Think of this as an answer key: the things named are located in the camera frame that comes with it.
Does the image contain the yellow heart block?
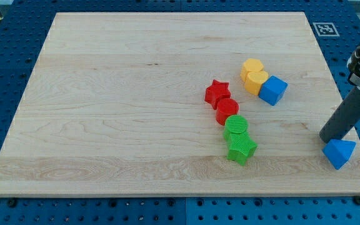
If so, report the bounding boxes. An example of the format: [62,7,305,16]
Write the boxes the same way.
[244,71,269,96]

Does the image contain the red star block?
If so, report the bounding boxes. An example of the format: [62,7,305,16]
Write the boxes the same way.
[204,79,231,110]

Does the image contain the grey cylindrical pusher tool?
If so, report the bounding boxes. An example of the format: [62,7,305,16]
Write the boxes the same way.
[319,86,360,143]

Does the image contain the blue cube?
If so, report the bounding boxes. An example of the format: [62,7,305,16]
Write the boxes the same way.
[259,76,288,106]

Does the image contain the red cylinder block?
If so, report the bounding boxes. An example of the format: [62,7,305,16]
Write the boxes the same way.
[215,98,239,126]

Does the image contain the wooden board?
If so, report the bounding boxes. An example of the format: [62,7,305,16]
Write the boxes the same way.
[0,12,360,198]

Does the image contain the yellow hexagon block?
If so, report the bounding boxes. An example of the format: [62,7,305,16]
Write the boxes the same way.
[240,58,264,82]

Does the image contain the white fiducial marker tag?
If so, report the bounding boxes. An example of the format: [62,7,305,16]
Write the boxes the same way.
[313,22,339,37]

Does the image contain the blue triangular prism block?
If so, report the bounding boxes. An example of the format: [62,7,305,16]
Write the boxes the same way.
[322,139,356,170]

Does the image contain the green star block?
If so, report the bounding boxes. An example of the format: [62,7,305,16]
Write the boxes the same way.
[226,132,258,166]

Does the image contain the green cylinder block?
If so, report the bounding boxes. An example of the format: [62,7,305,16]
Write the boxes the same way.
[223,114,249,141]

